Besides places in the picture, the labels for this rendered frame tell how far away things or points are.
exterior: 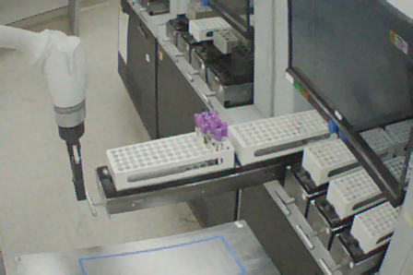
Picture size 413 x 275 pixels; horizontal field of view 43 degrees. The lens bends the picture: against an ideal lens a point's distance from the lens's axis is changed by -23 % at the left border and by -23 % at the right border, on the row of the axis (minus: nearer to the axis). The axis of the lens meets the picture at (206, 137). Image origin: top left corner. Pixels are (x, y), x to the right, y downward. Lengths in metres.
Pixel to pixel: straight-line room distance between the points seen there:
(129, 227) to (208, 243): 1.30
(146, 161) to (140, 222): 1.16
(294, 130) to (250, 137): 0.12
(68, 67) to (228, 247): 0.52
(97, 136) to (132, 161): 1.70
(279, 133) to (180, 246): 0.45
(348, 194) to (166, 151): 0.48
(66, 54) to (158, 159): 0.40
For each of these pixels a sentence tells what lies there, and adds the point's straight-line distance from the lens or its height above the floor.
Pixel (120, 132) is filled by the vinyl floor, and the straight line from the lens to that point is 3.22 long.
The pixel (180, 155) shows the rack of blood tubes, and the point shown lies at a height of 0.86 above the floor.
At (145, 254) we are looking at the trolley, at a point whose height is 0.82.
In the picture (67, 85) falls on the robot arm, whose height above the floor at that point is 1.13.
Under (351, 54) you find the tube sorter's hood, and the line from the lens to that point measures 1.33.
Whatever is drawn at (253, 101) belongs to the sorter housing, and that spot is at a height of 0.74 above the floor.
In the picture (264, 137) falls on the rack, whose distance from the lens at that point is 1.60.
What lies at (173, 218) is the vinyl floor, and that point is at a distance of 2.68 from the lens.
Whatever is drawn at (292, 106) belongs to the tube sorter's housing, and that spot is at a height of 0.87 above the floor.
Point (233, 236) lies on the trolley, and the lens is 1.37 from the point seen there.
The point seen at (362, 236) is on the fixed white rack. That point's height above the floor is 0.85.
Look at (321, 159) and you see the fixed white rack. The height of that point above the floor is 0.86.
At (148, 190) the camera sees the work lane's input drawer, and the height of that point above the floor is 0.80.
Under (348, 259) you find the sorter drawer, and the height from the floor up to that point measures 0.79.
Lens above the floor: 1.74
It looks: 33 degrees down
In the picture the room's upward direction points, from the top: straight up
